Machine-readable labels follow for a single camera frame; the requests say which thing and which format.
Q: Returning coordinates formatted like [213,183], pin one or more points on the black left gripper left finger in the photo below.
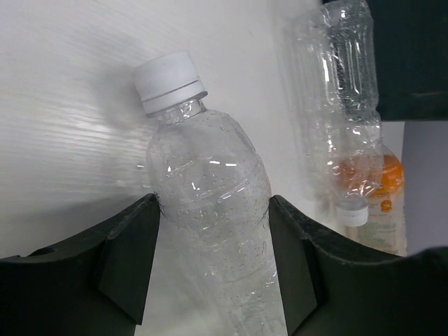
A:
[93,283]

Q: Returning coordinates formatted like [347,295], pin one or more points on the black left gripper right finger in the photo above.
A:
[331,285]

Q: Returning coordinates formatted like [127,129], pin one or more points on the dark green plastic bin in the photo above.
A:
[410,44]

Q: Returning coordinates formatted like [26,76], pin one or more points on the orange liquid bottle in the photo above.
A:
[385,229]

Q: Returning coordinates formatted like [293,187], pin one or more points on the clear bottle white cap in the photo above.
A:
[212,186]

